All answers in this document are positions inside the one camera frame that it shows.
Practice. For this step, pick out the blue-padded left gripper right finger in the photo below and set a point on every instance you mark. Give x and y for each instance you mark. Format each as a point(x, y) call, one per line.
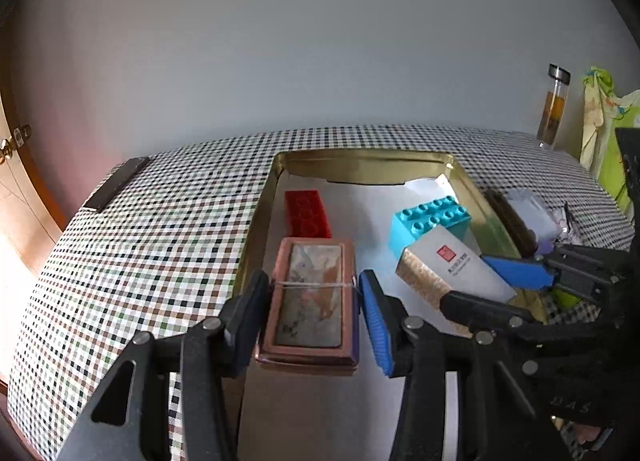
point(458, 402)

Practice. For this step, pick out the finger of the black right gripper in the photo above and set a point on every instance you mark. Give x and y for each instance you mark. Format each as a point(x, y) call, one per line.
point(474, 312)

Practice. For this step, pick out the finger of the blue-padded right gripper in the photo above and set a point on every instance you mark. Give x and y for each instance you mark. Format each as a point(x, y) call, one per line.
point(521, 273)

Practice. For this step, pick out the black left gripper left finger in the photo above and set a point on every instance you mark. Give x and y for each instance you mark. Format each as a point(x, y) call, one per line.
point(127, 416)

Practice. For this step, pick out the brown comb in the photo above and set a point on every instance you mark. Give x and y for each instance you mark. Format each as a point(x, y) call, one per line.
point(523, 238)

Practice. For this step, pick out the green toy brick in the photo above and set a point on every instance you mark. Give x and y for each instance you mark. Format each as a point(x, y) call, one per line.
point(564, 300)

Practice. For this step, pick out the clear plastic case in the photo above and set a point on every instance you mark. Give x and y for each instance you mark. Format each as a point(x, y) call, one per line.
point(535, 215)

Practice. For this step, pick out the white carton box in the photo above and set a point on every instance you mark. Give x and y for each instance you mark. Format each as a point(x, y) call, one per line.
point(439, 262)

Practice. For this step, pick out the pink card case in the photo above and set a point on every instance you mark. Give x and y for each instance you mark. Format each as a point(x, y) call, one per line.
point(312, 325)

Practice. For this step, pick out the teal toy brick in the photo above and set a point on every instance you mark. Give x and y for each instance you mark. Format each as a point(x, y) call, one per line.
point(412, 223)

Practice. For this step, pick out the red toy brick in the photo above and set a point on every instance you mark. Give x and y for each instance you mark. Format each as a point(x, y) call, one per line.
point(305, 214)

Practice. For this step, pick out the purple block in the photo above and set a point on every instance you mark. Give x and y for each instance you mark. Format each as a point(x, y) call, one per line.
point(544, 247)

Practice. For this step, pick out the person's right hand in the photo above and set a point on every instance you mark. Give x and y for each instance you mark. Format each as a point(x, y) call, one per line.
point(586, 436)

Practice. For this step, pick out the checkered tablecloth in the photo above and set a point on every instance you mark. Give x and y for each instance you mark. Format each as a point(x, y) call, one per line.
point(166, 251)

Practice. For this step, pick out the glass tea bottle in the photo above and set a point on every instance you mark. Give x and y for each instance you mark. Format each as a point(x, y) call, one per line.
point(554, 105)

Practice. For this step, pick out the green patterned cloth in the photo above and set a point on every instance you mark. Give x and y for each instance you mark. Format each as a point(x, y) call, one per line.
point(604, 111)

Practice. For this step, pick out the dark flat bar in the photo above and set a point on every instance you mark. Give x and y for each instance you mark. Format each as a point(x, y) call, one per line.
point(115, 183)

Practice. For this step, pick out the gold metal tin box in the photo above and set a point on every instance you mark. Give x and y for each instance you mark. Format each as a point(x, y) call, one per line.
point(288, 416)

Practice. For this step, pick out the wooden door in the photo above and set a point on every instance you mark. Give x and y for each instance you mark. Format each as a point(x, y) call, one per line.
point(31, 221)

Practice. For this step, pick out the brass door knob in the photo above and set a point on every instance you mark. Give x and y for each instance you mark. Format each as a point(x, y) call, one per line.
point(15, 141)

